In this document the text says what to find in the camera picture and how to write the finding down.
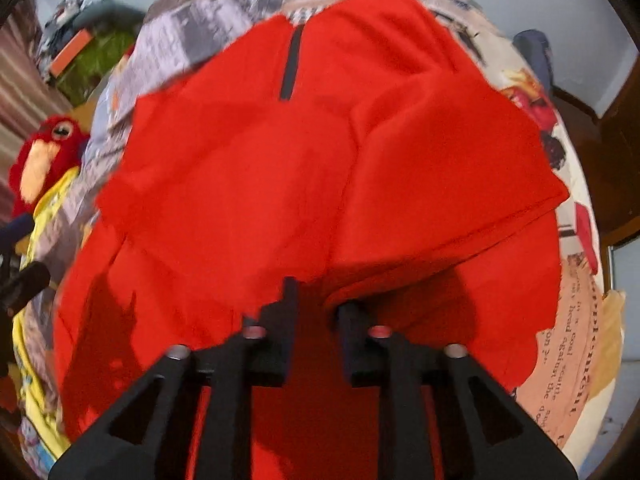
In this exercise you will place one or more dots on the grey cushion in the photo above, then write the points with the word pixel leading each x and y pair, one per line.
pixel 112 10

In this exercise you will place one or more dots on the newspaper print blanket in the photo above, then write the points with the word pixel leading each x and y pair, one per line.
pixel 200 15

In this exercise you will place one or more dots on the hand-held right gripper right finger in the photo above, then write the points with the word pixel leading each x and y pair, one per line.
pixel 352 347

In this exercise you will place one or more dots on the silver printed bag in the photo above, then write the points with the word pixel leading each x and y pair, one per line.
pixel 65 10

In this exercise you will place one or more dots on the yellow printed cloth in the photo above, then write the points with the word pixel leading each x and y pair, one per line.
pixel 46 212

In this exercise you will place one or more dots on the dark wooden furniture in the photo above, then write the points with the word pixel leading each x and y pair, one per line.
pixel 615 160

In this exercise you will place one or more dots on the striped brown curtain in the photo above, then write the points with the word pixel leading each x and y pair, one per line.
pixel 20 105

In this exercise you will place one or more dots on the red garment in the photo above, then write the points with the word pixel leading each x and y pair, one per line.
pixel 300 170

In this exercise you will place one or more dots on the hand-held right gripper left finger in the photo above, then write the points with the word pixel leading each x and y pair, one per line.
pixel 279 342

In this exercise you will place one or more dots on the blue cloth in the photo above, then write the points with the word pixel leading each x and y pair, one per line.
pixel 535 57

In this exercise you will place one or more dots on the red plush parrot toy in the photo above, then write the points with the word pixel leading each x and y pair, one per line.
pixel 47 152

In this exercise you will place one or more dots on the orange box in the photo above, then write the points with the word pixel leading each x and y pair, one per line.
pixel 70 52

